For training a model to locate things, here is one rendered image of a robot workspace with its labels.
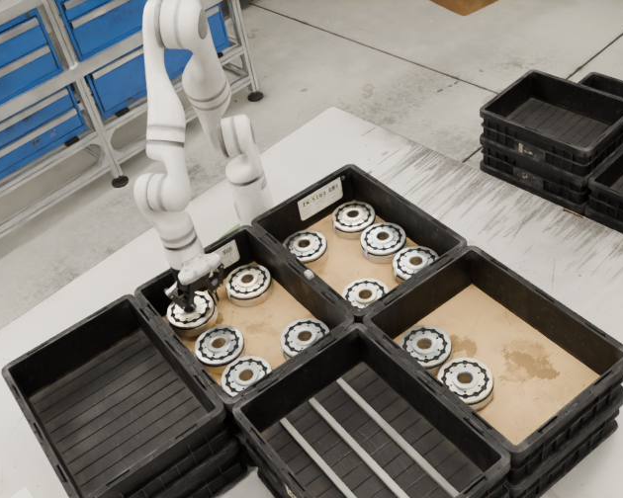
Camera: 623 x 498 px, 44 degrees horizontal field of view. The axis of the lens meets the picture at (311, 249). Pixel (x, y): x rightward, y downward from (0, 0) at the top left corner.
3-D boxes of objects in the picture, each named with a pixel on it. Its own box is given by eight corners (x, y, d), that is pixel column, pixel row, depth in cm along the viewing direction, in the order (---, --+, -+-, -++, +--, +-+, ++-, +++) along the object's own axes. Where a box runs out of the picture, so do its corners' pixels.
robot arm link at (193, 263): (185, 288, 149) (176, 265, 145) (158, 259, 156) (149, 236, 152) (223, 264, 152) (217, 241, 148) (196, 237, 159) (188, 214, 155)
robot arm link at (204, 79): (202, -14, 139) (232, 68, 162) (152, -15, 141) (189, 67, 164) (193, 29, 136) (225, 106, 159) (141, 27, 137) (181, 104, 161)
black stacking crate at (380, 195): (258, 259, 181) (248, 223, 174) (356, 200, 192) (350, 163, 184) (365, 357, 156) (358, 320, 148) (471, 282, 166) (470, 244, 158)
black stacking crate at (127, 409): (23, 403, 161) (0, 370, 153) (146, 328, 171) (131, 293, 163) (101, 542, 135) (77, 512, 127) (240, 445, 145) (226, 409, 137)
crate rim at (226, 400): (133, 297, 164) (131, 290, 163) (249, 229, 175) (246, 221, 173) (230, 415, 139) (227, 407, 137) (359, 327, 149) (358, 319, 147)
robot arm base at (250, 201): (237, 232, 200) (220, 181, 189) (258, 210, 205) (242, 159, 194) (265, 242, 195) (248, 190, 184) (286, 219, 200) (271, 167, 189)
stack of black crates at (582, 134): (477, 213, 279) (477, 110, 248) (526, 171, 292) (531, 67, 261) (575, 261, 255) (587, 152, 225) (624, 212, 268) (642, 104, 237)
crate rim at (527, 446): (359, 327, 149) (358, 319, 147) (471, 250, 159) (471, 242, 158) (515, 465, 123) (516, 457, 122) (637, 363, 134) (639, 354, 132)
